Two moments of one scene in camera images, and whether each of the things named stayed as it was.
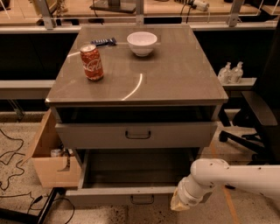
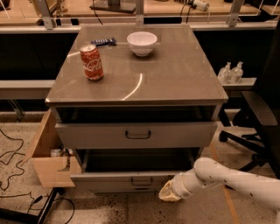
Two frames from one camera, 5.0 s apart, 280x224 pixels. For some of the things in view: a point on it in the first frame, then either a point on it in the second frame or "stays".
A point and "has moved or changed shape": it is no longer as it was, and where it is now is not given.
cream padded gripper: x=185 y=194 to x=180 y=186
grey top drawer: x=139 y=135 stays
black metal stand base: x=33 y=219 stays
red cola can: x=91 y=63 stays
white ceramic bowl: x=142 y=43 stays
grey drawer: x=131 y=178 has moved or changed shape
